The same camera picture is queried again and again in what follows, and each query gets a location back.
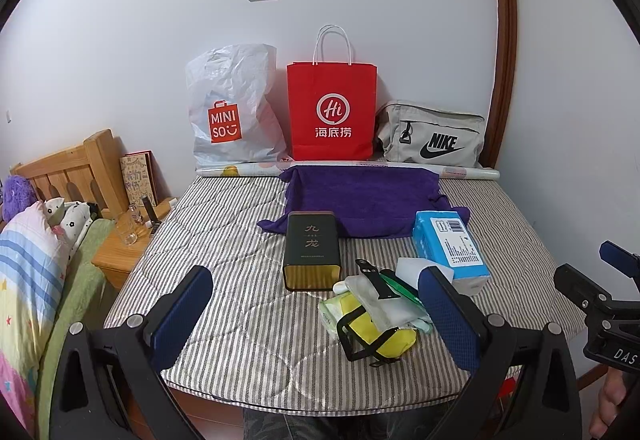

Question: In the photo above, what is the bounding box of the white foam block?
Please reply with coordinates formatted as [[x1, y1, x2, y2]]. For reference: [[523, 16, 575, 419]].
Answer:
[[395, 258, 454, 289]]

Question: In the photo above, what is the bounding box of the green snack packet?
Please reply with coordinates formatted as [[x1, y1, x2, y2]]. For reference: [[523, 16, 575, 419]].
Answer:
[[380, 269, 422, 305]]

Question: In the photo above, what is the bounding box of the black watch strap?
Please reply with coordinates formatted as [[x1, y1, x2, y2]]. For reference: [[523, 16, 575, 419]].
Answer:
[[354, 258, 402, 300]]

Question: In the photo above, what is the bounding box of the yellow zip pouch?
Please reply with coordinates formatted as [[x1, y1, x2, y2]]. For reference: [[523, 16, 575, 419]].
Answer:
[[336, 293, 418, 368]]

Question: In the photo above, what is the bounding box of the green tissue pack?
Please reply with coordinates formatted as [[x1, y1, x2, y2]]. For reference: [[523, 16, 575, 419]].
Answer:
[[318, 291, 360, 340]]

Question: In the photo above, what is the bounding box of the person's right hand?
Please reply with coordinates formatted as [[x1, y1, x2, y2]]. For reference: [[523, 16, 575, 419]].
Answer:
[[589, 368, 637, 439]]

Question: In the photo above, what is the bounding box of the grey striped mattress pad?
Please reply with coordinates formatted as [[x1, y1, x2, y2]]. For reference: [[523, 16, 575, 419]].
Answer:
[[103, 165, 587, 418]]

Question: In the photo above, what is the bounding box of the wooden nightstand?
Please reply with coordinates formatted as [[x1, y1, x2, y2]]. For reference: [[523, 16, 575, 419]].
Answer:
[[91, 223, 152, 290]]

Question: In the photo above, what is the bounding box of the green bed sheet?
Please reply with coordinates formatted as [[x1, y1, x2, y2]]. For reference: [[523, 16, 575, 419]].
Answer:
[[36, 219, 117, 439]]

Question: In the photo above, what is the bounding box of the blue tissue pack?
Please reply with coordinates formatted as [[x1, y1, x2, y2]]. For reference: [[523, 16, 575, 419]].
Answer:
[[412, 210, 490, 297]]

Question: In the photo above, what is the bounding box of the small dark bottle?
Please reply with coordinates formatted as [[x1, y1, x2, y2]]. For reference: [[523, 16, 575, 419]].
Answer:
[[141, 195, 160, 234]]

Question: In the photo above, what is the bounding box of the glass cup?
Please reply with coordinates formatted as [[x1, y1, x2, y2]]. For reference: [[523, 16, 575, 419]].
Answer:
[[115, 204, 144, 246]]

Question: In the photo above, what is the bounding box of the dotted white plush toy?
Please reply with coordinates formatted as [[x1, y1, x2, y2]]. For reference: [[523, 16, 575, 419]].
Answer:
[[44, 197, 101, 257]]

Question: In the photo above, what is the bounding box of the purple towel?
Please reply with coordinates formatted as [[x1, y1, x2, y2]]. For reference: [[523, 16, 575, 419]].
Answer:
[[258, 166, 471, 238]]

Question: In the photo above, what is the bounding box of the patterned book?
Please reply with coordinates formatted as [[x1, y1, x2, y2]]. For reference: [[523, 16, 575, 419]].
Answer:
[[119, 151, 158, 207]]

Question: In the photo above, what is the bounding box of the dark green tin box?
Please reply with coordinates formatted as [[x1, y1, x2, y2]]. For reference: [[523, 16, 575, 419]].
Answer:
[[282, 211, 342, 291]]

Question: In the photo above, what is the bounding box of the wooden headboard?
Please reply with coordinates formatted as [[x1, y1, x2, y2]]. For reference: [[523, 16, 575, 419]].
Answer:
[[10, 129, 129, 219]]

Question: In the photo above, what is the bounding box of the rolled floral paper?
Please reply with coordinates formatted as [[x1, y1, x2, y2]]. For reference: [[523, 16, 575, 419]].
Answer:
[[195, 159, 501, 182]]

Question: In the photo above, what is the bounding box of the purple plush toy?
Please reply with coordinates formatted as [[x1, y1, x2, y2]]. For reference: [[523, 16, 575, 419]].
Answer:
[[2, 174, 38, 223]]

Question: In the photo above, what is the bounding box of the grey Nike pouch bag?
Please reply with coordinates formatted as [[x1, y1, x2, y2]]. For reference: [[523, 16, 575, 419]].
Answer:
[[376, 100, 486, 168]]

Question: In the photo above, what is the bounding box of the white Miniso plastic bag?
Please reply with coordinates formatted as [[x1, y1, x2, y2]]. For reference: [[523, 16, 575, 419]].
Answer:
[[186, 43, 286, 170]]

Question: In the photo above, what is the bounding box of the red Haidilao paper bag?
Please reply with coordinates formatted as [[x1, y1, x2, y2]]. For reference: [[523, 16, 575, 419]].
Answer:
[[286, 24, 378, 161]]

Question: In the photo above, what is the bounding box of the brown wooden door frame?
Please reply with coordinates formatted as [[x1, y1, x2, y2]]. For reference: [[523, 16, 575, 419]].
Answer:
[[480, 0, 518, 168]]

